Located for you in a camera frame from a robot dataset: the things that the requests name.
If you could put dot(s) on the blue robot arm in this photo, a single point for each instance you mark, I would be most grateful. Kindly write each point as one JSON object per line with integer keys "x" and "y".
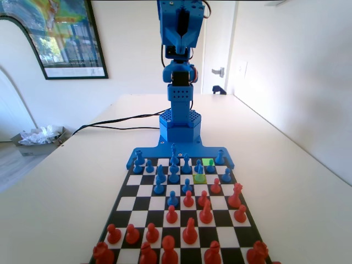
{"x": 180, "y": 110}

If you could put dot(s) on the blue chess king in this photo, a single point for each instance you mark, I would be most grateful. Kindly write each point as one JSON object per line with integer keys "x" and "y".
{"x": 173, "y": 151}

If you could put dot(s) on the blue chess pawn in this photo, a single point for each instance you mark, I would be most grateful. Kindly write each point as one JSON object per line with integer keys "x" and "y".
{"x": 226, "y": 177}
{"x": 198, "y": 163}
{"x": 187, "y": 188}
{"x": 210, "y": 167}
{"x": 158, "y": 189}
{"x": 137, "y": 169}
{"x": 149, "y": 168}
{"x": 172, "y": 200}

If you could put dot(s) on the red chess pawn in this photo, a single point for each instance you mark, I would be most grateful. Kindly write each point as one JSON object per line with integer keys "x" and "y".
{"x": 171, "y": 217}
{"x": 216, "y": 188}
{"x": 113, "y": 236}
{"x": 152, "y": 236}
{"x": 132, "y": 236}
{"x": 188, "y": 202}
{"x": 240, "y": 217}
{"x": 203, "y": 197}

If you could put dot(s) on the black and white chessboard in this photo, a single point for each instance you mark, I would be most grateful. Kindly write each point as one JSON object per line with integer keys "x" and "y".
{"x": 154, "y": 203}

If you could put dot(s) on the red chess rook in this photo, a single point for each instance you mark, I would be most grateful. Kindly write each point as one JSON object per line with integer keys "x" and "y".
{"x": 257, "y": 253}
{"x": 103, "y": 254}

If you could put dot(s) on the blue table clamp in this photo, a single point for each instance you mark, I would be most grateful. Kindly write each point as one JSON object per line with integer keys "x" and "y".
{"x": 218, "y": 89}

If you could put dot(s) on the black framed poster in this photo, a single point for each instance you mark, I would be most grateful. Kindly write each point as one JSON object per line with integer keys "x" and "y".
{"x": 68, "y": 41}

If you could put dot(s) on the white arched panel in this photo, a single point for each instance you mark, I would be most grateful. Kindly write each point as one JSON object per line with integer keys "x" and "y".
{"x": 11, "y": 49}

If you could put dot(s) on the crumpled clear plastic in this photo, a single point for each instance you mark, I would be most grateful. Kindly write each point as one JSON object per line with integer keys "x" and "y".
{"x": 35, "y": 137}

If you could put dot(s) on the cardboard box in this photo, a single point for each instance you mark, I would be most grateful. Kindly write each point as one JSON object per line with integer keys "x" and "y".
{"x": 33, "y": 150}

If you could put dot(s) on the small red object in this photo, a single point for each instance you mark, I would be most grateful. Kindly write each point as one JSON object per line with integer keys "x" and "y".
{"x": 276, "y": 262}

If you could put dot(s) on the small black camera module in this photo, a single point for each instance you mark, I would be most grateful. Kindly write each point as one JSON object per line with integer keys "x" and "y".
{"x": 171, "y": 53}

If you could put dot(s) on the blue base plate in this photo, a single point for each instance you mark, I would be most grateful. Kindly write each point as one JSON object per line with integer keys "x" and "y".
{"x": 154, "y": 151}

